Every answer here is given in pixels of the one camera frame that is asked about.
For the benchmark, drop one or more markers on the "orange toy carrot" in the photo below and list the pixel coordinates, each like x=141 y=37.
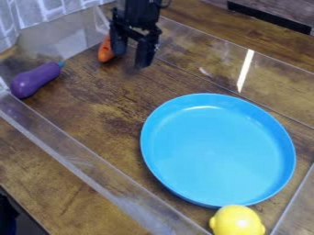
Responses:
x=104 y=50

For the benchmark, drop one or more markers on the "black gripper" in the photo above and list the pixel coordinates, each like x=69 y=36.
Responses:
x=135 y=21

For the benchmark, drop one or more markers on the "blue round tray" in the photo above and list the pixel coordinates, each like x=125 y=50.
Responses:
x=216 y=150

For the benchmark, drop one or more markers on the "white grey curtain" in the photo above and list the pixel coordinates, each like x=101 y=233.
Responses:
x=20 y=14

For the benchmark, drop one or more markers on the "yellow toy lemon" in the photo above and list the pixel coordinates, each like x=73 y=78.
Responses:
x=236 y=220

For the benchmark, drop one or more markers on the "purple toy eggplant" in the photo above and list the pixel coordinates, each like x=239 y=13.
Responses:
x=25 y=83

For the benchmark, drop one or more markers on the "clear acrylic enclosure wall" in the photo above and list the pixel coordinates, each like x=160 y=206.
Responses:
x=70 y=162

